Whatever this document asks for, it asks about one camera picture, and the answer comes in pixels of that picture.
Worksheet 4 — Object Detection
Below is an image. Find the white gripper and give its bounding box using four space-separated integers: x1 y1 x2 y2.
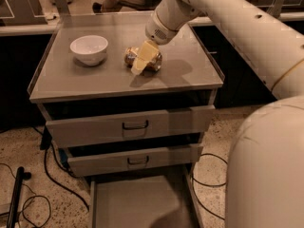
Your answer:
131 0 201 75

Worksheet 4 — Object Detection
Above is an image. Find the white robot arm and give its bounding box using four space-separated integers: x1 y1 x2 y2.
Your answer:
145 0 304 228

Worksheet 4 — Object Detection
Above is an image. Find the grey metal drawer cabinet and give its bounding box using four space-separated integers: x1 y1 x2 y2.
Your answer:
27 10 225 228

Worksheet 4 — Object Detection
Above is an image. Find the top grey drawer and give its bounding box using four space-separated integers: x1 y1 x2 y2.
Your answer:
40 89 217 148

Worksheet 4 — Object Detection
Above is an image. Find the grey drawer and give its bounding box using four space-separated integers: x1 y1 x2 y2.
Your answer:
40 89 217 148
88 164 204 228
67 133 202 177

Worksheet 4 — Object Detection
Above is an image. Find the middle grey drawer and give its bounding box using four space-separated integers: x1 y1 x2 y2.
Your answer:
67 133 202 177

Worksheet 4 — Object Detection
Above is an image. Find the bottom grey drawer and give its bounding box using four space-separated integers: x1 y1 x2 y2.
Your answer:
88 164 204 228

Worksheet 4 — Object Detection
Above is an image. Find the white ceramic bowl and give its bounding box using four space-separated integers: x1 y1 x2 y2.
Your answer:
69 35 108 66

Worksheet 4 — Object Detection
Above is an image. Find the black bar on floor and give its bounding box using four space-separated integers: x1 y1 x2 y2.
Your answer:
6 167 30 228

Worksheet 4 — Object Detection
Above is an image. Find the black floor cable left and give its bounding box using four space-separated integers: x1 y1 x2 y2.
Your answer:
32 126 90 212

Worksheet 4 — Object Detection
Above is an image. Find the black floor cable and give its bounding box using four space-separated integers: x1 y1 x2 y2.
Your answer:
32 126 90 212
191 153 229 221

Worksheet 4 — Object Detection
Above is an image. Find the black floor cable right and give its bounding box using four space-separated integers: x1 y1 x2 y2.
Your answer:
191 153 229 221

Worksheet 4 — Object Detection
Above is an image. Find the thin black looped cable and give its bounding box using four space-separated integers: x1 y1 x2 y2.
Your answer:
0 162 52 228

